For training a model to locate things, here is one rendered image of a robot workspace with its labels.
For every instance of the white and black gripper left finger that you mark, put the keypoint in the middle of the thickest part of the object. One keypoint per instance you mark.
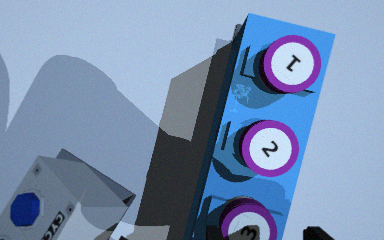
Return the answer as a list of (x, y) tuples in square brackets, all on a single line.
[(213, 233)]

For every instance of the blue tube rack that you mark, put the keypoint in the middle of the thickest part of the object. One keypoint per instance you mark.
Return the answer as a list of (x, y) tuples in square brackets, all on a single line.
[(243, 99)]

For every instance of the purple screw cap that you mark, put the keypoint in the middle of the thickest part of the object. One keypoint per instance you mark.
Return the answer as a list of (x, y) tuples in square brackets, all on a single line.
[(269, 148), (290, 64), (247, 219)]

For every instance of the light grey button panel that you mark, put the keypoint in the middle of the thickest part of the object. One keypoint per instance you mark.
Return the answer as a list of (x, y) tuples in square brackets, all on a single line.
[(64, 198)]

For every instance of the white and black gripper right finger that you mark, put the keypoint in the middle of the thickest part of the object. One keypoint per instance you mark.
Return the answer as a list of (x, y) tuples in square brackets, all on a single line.
[(315, 233)]

